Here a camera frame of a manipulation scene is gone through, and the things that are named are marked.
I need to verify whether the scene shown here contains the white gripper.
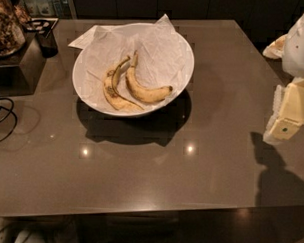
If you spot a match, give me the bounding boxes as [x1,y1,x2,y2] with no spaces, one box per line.
[262,77,304,145]

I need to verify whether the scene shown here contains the whole yellow banana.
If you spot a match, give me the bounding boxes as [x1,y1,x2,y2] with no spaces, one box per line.
[125,52,173,104]

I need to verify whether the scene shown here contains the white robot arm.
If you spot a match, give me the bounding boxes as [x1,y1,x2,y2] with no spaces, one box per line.
[262,14,304,145]

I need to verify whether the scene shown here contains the white bowl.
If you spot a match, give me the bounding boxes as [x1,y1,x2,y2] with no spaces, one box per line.
[72,23,194,117]

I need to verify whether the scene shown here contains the banana peel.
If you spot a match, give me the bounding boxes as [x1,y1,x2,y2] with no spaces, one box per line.
[102,57,142,112]

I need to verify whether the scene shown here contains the white paper liner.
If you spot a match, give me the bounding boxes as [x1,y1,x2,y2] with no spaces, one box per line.
[72,16,194,117]

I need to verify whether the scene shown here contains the black cup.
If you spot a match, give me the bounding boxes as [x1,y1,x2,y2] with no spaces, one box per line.
[26,18,58,58]

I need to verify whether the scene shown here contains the dark box stand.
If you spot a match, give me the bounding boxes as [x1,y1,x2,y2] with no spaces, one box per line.
[0,33,46,97]

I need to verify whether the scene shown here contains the white bottles in background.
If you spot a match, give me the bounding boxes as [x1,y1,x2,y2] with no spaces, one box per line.
[23,0,64,17]

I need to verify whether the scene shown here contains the glass jar with snacks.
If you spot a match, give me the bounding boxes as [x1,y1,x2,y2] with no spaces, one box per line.
[0,0,26,58]

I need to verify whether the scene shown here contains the black cable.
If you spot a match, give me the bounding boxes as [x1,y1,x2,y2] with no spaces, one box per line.
[0,97,20,145]

